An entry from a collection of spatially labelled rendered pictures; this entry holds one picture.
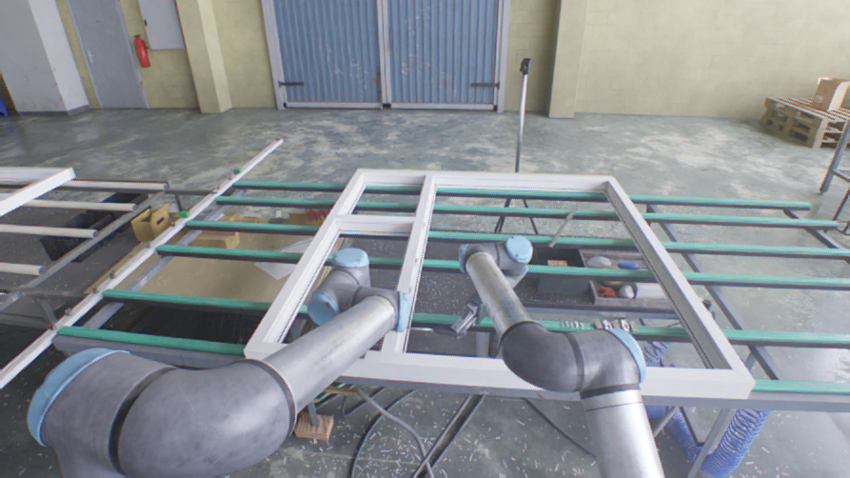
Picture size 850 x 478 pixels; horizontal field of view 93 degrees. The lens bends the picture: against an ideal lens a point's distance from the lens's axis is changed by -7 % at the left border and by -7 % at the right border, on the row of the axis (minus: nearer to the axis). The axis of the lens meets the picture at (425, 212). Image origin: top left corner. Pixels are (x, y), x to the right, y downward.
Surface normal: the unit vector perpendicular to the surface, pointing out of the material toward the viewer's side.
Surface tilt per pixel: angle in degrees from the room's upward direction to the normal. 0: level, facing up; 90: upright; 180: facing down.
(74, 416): 48
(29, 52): 90
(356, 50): 90
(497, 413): 0
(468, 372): 90
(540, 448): 0
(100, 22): 90
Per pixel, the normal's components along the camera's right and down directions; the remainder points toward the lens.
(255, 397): 0.67, -0.58
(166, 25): -0.11, 0.46
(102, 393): -0.09, -0.70
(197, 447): 0.46, -0.09
